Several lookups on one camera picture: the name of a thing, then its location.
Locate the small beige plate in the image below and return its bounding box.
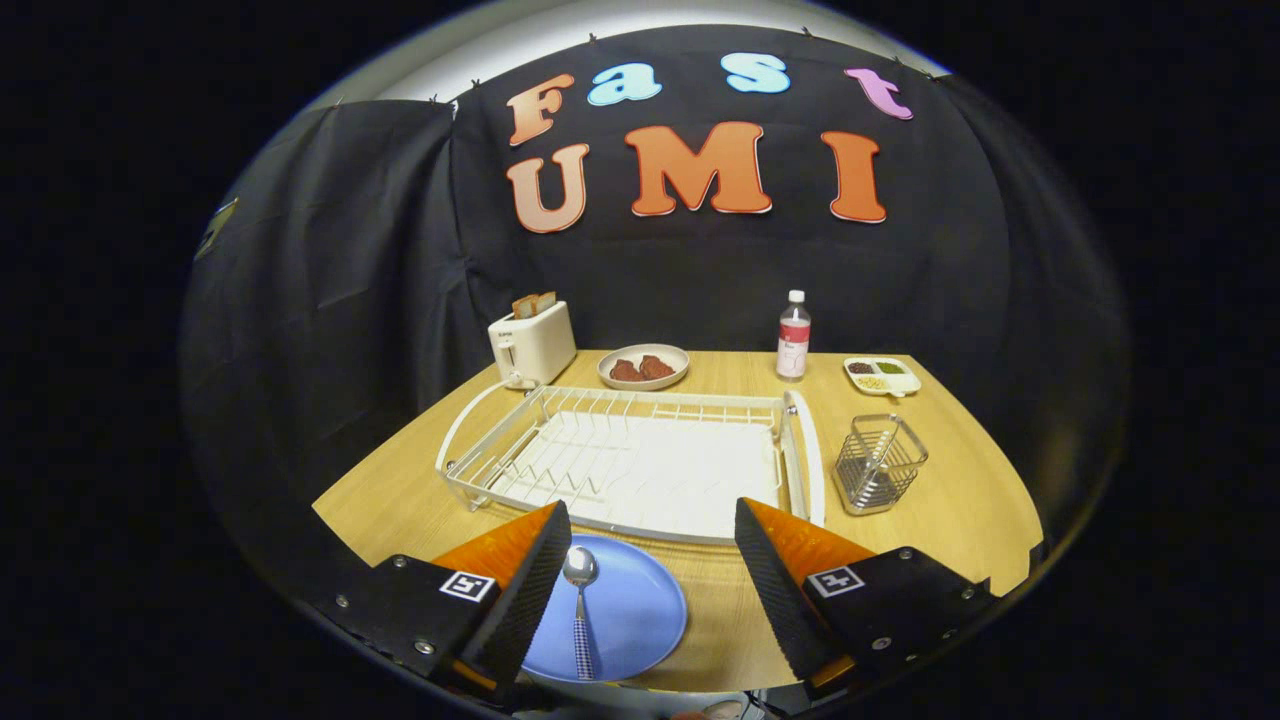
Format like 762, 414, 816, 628
597, 343, 691, 392

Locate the metal wire basket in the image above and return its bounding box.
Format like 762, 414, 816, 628
832, 413, 930, 517

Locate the clear water bottle red label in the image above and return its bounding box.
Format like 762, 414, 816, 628
775, 290, 812, 383

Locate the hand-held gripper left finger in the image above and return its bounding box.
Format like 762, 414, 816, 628
315, 500, 574, 701

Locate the white wire dish rack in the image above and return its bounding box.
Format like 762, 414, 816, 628
435, 380, 827, 546

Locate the white toaster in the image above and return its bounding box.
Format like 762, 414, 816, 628
487, 300, 579, 391

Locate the blue plate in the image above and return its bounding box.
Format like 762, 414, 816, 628
520, 533, 689, 684

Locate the black backdrop cloth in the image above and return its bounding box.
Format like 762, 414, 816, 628
180, 25, 1131, 621

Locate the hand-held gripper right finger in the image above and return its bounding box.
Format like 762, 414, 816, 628
735, 497, 1001, 696

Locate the metal spoon checkered handle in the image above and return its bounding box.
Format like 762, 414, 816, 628
562, 546, 601, 682

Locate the white divided dish with beans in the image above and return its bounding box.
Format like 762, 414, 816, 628
843, 357, 923, 398

